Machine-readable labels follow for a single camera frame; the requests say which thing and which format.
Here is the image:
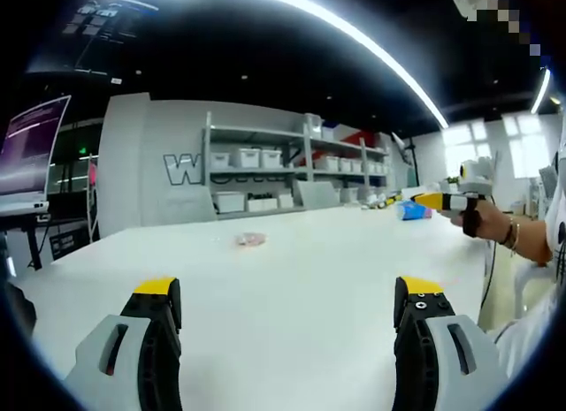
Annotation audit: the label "person's right hand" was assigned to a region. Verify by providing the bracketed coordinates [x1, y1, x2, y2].
[447, 197, 509, 243]

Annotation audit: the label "person's light trousers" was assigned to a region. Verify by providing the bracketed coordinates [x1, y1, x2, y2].
[486, 291, 562, 385]

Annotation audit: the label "dark hanging screen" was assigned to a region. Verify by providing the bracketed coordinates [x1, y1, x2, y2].
[26, 0, 159, 76]

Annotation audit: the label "white plastic chair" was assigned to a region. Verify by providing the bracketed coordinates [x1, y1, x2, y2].
[515, 263, 554, 323]

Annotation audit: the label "white desk with black legs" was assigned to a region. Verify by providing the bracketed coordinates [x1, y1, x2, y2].
[0, 202, 53, 270]

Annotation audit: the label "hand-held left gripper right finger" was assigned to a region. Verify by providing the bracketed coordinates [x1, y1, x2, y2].
[393, 276, 509, 411]

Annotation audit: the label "bright window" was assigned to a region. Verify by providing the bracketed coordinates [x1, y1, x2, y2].
[503, 114, 549, 178]
[444, 118, 487, 182]

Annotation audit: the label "yellow black tool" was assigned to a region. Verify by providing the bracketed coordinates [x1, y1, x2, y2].
[364, 194, 399, 209]

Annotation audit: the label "black stand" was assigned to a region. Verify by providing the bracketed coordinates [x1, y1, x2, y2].
[400, 134, 421, 191]

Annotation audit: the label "wrist bracelets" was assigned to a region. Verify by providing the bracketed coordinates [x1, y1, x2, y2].
[501, 214, 522, 255]

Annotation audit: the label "person's white printed shirt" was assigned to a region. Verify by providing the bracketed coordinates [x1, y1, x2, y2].
[543, 132, 566, 275]

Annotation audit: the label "black cable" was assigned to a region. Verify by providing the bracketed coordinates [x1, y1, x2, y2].
[479, 240, 500, 308]

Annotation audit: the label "blue printed packet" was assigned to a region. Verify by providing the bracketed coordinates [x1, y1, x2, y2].
[395, 200, 437, 222]

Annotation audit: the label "grey metal shelf unit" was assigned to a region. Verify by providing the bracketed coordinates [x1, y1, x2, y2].
[202, 110, 393, 220]

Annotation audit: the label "clear resealable bag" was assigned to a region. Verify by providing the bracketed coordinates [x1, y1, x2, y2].
[233, 232, 269, 249]

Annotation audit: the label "large letter wall sign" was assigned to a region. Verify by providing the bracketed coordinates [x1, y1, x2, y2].
[162, 150, 213, 187]

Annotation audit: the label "short ceiling light strip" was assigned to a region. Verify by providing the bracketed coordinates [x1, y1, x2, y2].
[530, 67, 553, 116]

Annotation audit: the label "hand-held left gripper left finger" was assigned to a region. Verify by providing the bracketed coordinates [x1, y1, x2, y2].
[64, 277, 183, 411]

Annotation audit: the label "long ceiling light strip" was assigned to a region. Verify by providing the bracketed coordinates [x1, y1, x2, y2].
[104, 0, 450, 130]

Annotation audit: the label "rows of white storage boxes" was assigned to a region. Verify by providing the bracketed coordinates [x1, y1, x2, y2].
[210, 114, 390, 213]

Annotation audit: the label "computer monitor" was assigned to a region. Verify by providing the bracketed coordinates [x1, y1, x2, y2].
[0, 95, 73, 214]

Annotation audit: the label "grey leaning board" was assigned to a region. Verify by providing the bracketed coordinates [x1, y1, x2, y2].
[295, 179, 342, 209]

